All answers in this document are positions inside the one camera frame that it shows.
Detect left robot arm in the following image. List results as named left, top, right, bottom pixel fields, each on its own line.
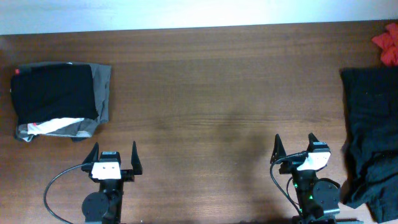
left=81, top=143, right=142, bottom=224

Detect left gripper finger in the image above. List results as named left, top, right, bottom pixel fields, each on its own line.
left=131, top=141, right=142, bottom=175
left=83, top=142, right=99, bottom=164

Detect red t-shirt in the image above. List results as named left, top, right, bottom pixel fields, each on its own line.
left=371, top=23, right=397, bottom=67

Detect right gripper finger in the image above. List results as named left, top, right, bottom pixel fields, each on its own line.
left=307, top=133, right=318, bottom=152
left=270, top=134, right=287, bottom=164

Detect folded black garment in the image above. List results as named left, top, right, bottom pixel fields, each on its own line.
left=11, top=63, right=98, bottom=124

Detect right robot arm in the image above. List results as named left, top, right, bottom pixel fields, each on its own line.
left=270, top=133, right=340, bottom=224

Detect folded white red garment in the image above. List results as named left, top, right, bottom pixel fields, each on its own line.
left=27, top=118, right=84, bottom=135

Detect dark green shorts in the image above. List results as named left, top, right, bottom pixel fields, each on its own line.
left=341, top=67, right=397, bottom=223

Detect folded grey garment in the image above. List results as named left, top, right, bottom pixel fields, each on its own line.
left=18, top=62, right=111, bottom=141

